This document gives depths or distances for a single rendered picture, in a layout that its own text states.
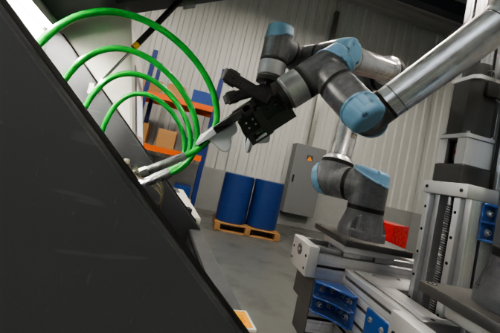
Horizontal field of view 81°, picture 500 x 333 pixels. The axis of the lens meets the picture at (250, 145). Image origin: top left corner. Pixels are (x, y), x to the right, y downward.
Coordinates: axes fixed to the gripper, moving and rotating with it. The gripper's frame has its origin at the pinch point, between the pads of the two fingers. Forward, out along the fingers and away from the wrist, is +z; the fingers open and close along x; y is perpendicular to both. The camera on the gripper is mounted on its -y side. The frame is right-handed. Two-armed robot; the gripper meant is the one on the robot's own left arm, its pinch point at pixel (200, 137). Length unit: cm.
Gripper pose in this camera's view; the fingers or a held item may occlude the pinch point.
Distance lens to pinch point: 63.8
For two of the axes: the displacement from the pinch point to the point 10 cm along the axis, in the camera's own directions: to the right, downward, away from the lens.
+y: 5.4, 8.3, 1.6
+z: -8.4, 5.4, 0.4
